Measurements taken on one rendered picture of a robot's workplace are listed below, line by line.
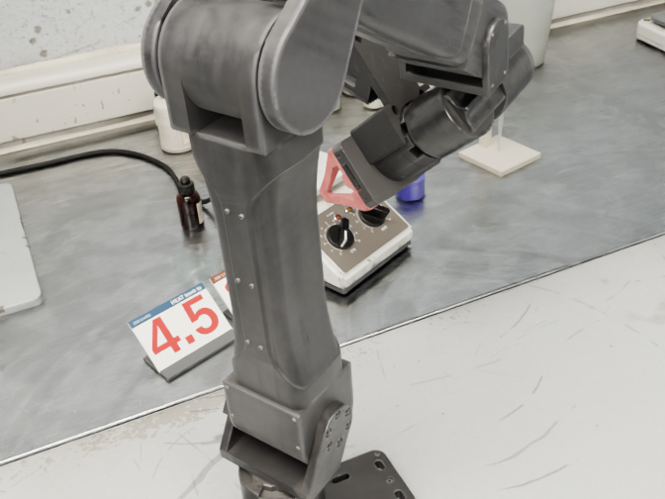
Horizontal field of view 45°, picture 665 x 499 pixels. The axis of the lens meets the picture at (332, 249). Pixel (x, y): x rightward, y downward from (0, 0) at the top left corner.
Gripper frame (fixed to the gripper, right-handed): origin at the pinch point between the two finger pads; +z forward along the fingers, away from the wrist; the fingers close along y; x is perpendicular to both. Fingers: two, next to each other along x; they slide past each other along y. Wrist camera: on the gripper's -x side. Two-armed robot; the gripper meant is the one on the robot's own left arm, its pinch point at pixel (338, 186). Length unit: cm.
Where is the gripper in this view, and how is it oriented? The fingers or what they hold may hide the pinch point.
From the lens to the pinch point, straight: 81.8
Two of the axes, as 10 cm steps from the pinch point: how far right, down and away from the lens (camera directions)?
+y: -6.5, 4.5, -6.1
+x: 5.3, 8.4, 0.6
